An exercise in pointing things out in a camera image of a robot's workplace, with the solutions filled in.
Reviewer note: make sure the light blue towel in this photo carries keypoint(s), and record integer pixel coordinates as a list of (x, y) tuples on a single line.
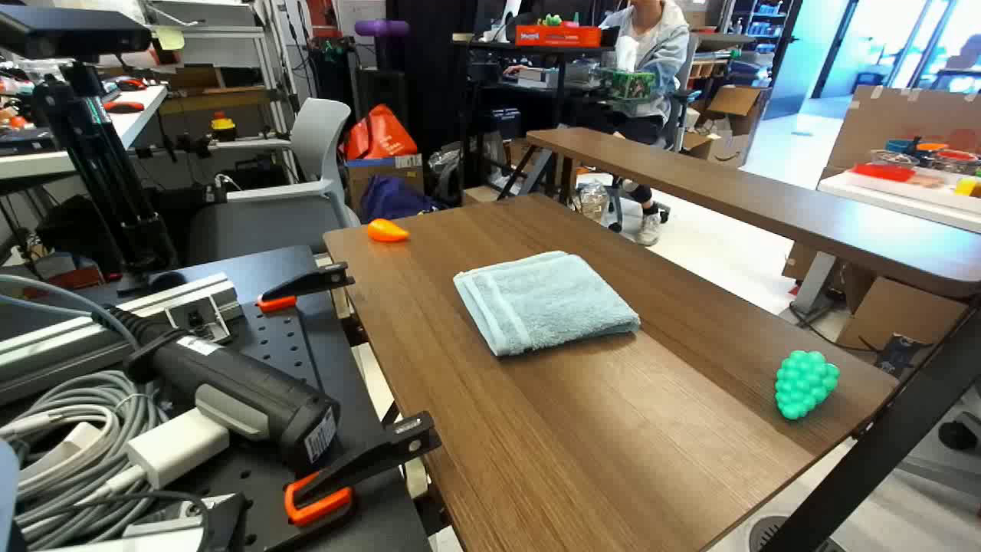
[(541, 302)]

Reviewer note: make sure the orange carrot toy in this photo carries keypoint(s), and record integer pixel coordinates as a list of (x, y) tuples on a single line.
[(386, 232)]

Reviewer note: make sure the orange bag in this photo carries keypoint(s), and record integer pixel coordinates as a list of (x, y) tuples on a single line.
[(379, 137)]

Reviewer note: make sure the black perforated mounting board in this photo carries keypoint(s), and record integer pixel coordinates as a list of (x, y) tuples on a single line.
[(382, 517)]

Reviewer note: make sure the grey office chair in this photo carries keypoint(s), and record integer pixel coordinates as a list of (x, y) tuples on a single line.
[(281, 214)]

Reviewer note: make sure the black orange clamp far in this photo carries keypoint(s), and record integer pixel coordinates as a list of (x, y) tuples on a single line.
[(287, 295)]

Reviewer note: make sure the black orange clamp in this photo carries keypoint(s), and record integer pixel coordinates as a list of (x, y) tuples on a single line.
[(287, 295), (328, 489)]

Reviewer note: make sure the black orange clamp near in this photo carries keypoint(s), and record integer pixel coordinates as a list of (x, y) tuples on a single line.
[(328, 489)]

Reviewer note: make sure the black handheld scanner device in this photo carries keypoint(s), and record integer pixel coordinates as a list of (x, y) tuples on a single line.
[(242, 393)]

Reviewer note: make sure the seated person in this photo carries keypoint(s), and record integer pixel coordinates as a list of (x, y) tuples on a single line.
[(649, 38)]

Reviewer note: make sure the green grape bunch toy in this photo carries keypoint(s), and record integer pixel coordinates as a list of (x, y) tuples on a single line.
[(801, 383)]

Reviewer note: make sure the long wooden shelf board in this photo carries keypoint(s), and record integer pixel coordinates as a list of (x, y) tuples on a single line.
[(891, 243)]

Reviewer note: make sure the cardboard box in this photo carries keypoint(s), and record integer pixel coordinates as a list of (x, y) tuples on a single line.
[(898, 311)]

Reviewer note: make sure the aluminium extrusion rail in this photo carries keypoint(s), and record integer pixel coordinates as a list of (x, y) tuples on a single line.
[(77, 343)]

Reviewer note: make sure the black camera tripod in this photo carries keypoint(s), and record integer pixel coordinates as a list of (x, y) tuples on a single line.
[(75, 112)]

